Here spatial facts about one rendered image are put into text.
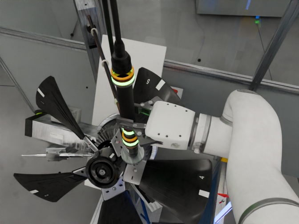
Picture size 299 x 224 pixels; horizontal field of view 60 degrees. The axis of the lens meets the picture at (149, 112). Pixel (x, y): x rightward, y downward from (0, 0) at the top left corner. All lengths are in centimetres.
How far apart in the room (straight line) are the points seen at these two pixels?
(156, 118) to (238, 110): 19
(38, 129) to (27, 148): 136
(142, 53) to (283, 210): 81
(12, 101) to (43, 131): 175
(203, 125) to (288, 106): 111
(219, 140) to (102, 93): 66
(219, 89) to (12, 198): 175
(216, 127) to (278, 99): 104
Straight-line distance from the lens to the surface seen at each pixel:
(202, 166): 91
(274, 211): 35
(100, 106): 112
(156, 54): 102
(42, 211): 224
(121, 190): 100
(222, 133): 56
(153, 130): 56
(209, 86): 153
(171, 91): 78
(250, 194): 38
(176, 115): 58
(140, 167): 92
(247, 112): 48
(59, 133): 110
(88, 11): 109
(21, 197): 234
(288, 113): 168
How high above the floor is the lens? 204
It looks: 56 degrees down
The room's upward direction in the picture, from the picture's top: straight up
